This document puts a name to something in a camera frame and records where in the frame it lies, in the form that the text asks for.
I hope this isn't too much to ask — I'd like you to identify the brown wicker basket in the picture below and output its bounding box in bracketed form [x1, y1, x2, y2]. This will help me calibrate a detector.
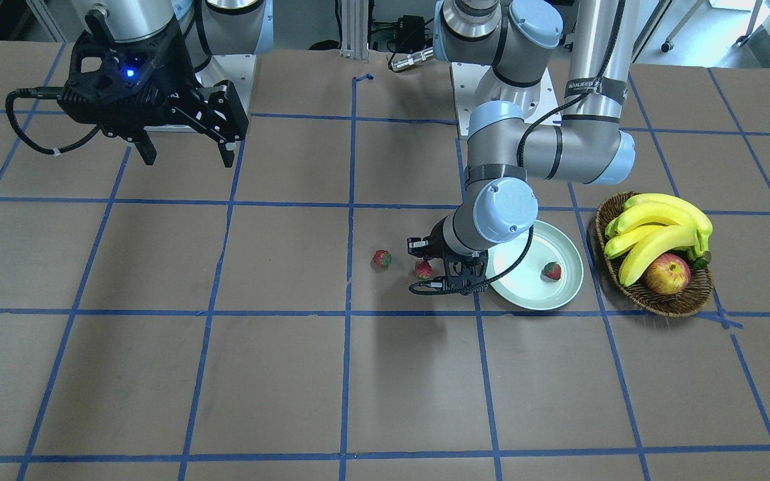
[590, 191, 715, 319]

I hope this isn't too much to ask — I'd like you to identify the yellow banana bunch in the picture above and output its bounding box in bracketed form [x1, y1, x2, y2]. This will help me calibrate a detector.
[599, 192, 714, 287]

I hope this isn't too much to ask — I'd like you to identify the red yellow apple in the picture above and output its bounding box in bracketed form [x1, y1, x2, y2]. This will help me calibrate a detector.
[642, 253, 691, 295]

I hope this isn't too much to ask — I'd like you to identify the aluminium frame post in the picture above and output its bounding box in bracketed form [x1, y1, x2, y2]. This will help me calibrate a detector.
[334, 1, 373, 63]

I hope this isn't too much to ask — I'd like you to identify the light green plate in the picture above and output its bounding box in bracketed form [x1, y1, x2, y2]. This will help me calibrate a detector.
[491, 221, 584, 311]

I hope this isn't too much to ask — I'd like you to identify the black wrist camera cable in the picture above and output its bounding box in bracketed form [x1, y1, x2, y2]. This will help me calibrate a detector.
[5, 87, 102, 156]

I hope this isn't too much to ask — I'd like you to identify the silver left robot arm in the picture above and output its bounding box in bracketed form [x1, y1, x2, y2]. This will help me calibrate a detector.
[407, 1, 640, 296]

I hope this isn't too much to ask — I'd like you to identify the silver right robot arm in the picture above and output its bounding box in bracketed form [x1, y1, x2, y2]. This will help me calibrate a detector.
[56, 1, 274, 167]

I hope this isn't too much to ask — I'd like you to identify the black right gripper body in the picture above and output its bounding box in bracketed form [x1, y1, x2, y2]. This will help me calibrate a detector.
[57, 17, 250, 144]

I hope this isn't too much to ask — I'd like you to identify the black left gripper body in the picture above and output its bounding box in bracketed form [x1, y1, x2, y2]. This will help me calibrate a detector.
[407, 227, 490, 296]

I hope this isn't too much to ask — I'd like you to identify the red strawberry picked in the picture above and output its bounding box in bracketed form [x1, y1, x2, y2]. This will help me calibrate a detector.
[372, 249, 393, 269]
[541, 262, 563, 281]
[414, 260, 433, 281]

